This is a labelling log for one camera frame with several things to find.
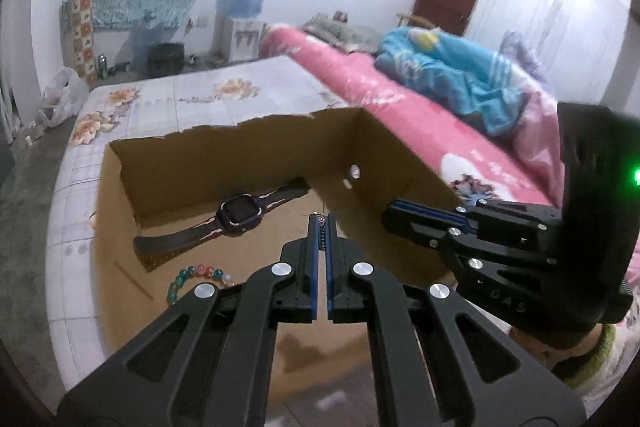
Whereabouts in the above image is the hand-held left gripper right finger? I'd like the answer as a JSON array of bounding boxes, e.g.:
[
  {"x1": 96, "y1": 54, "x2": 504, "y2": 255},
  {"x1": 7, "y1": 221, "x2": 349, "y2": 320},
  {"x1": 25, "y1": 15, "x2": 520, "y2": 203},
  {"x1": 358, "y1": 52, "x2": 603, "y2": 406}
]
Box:
[{"x1": 326, "y1": 213, "x2": 587, "y2": 427}]

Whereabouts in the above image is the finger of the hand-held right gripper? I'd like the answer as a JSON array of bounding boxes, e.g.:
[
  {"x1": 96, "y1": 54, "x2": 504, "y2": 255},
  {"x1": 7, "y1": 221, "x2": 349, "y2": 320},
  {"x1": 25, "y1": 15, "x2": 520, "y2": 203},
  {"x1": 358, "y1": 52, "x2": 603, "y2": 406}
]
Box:
[
  {"x1": 381, "y1": 207, "x2": 501, "y2": 268},
  {"x1": 389, "y1": 199, "x2": 562, "y2": 238}
]

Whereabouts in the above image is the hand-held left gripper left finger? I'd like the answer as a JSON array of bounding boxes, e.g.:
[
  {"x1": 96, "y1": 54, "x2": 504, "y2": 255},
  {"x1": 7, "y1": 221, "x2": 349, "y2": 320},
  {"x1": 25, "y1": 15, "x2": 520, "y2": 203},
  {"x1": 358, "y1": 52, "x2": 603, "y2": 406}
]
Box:
[{"x1": 56, "y1": 213, "x2": 320, "y2": 427}]

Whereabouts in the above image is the thin chain necklace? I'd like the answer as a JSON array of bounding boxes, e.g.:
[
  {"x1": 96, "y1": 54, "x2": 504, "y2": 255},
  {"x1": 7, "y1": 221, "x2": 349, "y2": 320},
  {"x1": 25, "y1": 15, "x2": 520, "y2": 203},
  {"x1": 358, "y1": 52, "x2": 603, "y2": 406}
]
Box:
[{"x1": 300, "y1": 210, "x2": 331, "y2": 253}]

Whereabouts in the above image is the black smart watch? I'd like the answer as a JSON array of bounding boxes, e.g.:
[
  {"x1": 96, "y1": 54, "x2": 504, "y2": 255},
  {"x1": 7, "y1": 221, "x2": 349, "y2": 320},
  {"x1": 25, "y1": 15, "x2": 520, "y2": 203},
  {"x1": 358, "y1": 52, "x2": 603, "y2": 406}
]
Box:
[{"x1": 132, "y1": 177, "x2": 311, "y2": 270}]

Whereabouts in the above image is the multicolour bead bracelet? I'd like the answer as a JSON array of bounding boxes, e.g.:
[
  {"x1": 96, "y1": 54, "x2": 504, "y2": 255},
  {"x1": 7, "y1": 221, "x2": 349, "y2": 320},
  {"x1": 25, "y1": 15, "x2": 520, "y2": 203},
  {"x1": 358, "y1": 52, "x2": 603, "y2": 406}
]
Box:
[{"x1": 167, "y1": 263, "x2": 236, "y2": 306}]

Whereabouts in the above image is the brown cardboard box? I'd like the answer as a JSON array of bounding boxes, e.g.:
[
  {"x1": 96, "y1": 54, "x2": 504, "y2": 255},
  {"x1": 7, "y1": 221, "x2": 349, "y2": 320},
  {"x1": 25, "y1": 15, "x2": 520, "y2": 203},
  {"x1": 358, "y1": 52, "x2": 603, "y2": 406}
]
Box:
[{"x1": 91, "y1": 107, "x2": 466, "y2": 408}]

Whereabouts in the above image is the person's right hand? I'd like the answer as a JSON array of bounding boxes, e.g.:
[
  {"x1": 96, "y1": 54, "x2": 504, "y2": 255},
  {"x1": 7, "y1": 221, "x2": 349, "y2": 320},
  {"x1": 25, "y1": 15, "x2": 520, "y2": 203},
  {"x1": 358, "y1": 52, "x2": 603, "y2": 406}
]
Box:
[{"x1": 507, "y1": 326, "x2": 598, "y2": 375}]

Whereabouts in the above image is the blue patterned quilt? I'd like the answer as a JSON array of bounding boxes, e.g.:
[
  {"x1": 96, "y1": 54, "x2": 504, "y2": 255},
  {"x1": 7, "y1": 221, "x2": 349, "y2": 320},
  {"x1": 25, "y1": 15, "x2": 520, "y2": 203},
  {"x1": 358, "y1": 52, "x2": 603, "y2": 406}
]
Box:
[{"x1": 375, "y1": 26, "x2": 568, "y2": 198}]

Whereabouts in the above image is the wooden chair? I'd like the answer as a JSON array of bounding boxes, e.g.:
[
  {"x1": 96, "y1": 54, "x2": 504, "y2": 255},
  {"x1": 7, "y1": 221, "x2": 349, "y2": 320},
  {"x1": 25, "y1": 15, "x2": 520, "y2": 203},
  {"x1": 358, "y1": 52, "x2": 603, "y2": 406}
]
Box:
[{"x1": 397, "y1": 12, "x2": 436, "y2": 30}]

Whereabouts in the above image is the camouflage patterned cloth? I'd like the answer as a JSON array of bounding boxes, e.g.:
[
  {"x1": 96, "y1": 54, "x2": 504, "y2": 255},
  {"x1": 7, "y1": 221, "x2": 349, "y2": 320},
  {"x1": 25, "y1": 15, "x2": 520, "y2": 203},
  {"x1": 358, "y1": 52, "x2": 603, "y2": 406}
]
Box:
[{"x1": 300, "y1": 12, "x2": 381, "y2": 52}]

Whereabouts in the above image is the white wardrobe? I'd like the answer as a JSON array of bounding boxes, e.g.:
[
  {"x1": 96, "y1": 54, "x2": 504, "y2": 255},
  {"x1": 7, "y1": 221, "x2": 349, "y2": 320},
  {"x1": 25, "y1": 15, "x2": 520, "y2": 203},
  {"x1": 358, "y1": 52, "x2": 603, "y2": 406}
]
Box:
[{"x1": 467, "y1": 0, "x2": 633, "y2": 108}]

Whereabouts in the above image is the white water dispenser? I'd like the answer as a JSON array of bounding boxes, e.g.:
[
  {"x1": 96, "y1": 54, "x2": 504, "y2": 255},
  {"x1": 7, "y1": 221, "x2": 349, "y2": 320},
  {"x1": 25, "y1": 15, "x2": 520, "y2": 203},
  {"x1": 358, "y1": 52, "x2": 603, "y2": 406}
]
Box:
[{"x1": 214, "y1": 14, "x2": 266, "y2": 62}]

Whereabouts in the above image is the black bucket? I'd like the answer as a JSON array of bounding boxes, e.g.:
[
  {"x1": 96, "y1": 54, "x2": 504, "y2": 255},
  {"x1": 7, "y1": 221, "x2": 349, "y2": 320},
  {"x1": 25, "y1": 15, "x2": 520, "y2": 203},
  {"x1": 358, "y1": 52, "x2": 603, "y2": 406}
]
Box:
[{"x1": 147, "y1": 42, "x2": 187, "y2": 80}]

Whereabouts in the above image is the white plastic bag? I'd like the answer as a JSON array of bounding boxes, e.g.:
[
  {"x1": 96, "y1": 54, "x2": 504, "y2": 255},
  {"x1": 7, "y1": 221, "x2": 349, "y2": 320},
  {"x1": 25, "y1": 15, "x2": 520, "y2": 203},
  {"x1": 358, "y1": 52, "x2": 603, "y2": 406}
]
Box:
[{"x1": 37, "y1": 67, "x2": 91, "y2": 128}]

